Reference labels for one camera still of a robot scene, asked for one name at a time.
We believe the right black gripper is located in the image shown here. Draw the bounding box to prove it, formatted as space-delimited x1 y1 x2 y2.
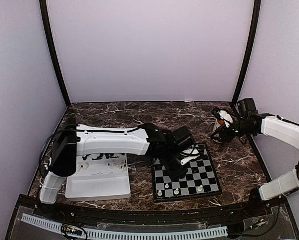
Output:
211 119 254 144

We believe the white chess piece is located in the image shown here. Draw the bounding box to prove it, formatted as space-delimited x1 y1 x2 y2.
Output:
173 189 179 195

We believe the white chess rook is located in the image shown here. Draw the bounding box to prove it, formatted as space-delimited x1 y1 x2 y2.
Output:
157 190 163 197

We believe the white bishop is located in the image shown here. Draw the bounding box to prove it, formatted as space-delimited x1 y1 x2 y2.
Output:
197 185 203 192

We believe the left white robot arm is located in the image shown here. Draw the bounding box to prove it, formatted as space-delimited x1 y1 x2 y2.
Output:
38 120 199 218

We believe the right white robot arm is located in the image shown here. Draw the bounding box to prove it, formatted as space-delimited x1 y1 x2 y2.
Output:
211 109 299 217

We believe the white mug orange inside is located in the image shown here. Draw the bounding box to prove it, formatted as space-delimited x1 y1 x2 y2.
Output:
214 119 225 129

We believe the black and grey chessboard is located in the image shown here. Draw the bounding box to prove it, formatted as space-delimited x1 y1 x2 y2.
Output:
151 142 223 203

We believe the white plastic compartment tray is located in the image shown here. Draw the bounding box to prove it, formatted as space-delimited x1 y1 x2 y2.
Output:
65 153 132 202

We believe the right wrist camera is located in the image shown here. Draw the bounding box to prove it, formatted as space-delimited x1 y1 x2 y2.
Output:
237 98 259 119

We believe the right black frame post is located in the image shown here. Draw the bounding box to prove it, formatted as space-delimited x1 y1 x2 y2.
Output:
231 0 262 106

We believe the black frame post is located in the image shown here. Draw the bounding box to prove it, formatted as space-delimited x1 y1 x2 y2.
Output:
39 0 72 108
231 0 262 106

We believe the black front rail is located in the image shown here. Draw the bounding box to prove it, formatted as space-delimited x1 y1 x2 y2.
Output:
35 197 266 225

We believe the white slotted cable duct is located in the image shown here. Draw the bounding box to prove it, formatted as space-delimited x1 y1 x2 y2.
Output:
21 213 228 240

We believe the left black frame post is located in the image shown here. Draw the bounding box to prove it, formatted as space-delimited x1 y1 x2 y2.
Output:
39 0 72 108

